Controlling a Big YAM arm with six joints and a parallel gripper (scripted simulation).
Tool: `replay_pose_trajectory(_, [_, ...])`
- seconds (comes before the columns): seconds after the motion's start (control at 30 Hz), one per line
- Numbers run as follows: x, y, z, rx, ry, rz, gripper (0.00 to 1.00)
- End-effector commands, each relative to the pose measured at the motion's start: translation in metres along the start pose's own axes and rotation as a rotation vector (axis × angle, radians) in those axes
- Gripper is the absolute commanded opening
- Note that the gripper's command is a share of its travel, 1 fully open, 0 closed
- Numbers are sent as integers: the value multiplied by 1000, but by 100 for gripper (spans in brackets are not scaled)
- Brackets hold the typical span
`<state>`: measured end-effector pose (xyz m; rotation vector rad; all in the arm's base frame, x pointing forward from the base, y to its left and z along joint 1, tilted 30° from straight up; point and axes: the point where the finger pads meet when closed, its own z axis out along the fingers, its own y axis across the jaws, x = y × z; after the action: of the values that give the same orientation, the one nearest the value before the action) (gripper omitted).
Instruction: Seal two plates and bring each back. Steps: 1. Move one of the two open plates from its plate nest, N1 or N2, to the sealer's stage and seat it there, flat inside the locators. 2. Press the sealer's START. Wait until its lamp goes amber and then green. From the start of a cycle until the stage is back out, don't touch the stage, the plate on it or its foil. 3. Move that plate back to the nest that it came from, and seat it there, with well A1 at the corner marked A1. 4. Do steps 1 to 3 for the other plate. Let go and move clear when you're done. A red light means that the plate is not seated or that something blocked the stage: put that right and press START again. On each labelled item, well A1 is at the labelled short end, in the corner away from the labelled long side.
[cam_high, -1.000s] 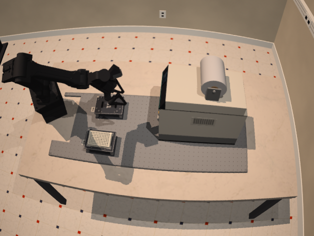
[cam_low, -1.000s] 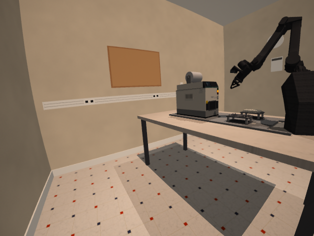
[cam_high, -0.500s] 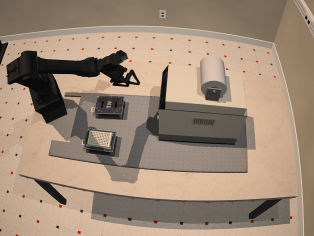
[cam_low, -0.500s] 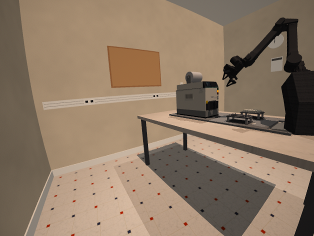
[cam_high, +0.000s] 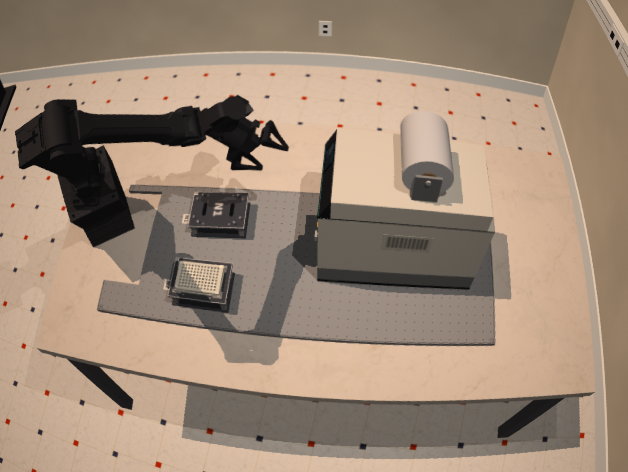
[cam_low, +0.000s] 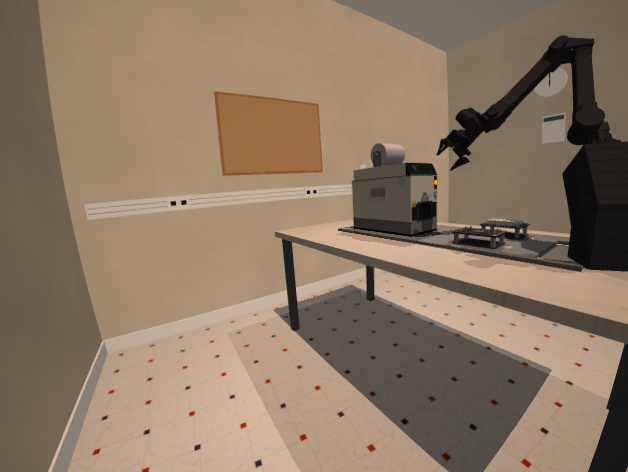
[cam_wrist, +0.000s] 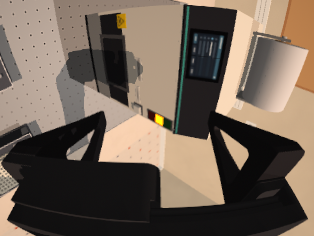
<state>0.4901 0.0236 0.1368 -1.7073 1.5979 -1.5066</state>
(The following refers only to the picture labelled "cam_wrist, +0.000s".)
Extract beige cylinder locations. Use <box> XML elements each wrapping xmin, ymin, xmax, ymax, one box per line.
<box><xmin>242</xmin><ymin>37</ymin><xmax>309</xmax><ymax>112</ymax></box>

